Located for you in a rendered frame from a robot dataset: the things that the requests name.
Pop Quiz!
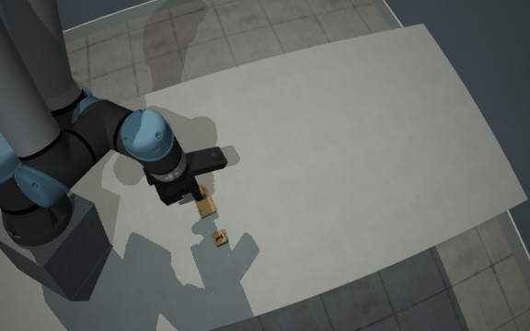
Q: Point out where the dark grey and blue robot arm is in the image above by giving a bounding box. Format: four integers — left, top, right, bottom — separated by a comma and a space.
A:
0, 0, 227, 246

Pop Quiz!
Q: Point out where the tan rectangular tray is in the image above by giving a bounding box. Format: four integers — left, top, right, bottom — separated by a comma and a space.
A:
194, 186, 217, 219

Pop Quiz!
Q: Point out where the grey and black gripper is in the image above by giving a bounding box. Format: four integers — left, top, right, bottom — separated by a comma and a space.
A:
143, 160, 203, 206

